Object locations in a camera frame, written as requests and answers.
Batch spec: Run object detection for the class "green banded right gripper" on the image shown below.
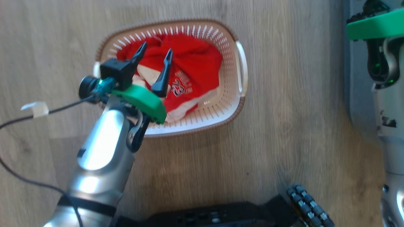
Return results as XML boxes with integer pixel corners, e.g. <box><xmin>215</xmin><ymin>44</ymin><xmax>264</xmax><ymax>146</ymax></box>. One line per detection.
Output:
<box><xmin>347</xmin><ymin>9</ymin><xmax>404</xmax><ymax>41</ymax></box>

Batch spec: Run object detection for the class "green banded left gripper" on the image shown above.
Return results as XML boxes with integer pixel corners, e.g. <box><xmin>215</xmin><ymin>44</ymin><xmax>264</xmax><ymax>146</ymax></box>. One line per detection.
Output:
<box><xmin>111</xmin><ymin>42</ymin><xmax>173</xmax><ymax>124</ymax></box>

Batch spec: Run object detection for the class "red printed basketball jersey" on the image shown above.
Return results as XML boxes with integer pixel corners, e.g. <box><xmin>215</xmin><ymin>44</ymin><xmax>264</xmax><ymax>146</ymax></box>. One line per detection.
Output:
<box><xmin>116</xmin><ymin>33</ymin><xmax>223</xmax><ymax>122</ymax></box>

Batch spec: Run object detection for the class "grey sofa seat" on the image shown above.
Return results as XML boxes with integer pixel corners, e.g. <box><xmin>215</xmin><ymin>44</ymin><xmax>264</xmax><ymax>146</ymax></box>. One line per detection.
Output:
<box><xmin>344</xmin><ymin>0</ymin><xmax>404</xmax><ymax>148</ymax></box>

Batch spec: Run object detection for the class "white brown-rimmed laundry basket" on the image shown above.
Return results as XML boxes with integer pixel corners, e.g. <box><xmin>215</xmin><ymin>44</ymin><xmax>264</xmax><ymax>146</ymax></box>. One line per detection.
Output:
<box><xmin>93</xmin><ymin>19</ymin><xmax>248</xmax><ymax>137</ymax></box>

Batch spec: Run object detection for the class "white tape tag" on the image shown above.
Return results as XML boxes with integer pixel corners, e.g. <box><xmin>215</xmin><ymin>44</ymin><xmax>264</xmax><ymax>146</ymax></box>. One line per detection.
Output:
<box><xmin>21</xmin><ymin>102</ymin><xmax>49</xmax><ymax>118</ymax></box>

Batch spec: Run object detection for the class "black roller wheel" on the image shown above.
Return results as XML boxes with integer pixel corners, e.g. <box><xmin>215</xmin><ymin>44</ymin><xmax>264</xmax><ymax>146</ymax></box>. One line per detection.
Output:
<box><xmin>287</xmin><ymin>184</ymin><xmax>335</xmax><ymax>227</ymax></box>

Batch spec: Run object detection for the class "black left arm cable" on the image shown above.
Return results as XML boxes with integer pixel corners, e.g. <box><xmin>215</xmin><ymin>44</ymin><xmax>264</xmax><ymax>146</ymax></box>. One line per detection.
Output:
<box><xmin>0</xmin><ymin>79</ymin><xmax>116</xmax><ymax>227</ymax></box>

